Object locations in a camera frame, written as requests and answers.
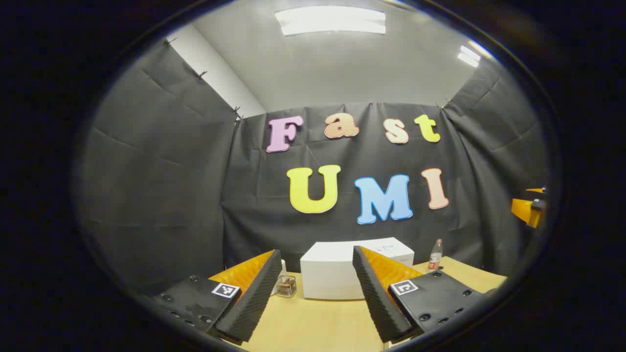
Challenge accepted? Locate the large rectangular ceiling light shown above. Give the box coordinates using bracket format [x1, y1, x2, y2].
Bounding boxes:
[275, 6, 387, 36]

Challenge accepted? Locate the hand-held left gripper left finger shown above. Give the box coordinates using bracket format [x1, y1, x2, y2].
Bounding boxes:
[153, 249, 283, 343]

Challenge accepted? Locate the small ceiling light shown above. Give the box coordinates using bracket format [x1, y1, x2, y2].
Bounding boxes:
[457, 45, 482, 68]

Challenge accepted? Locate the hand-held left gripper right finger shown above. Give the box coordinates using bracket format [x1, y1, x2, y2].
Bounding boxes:
[352, 245, 488, 344]

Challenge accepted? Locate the clear red label water bottle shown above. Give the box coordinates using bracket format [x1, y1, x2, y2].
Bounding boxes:
[428, 239, 444, 271]

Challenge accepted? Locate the black backdrop cloth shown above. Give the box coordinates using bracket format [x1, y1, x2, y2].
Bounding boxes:
[73, 38, 549, 294]

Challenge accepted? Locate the white microwave oven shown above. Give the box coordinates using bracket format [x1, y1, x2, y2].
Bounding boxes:
[300, 238, 415, 300]

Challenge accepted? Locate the metal wire rack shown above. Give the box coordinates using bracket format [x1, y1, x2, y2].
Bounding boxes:
[275, 275, 298, 298]

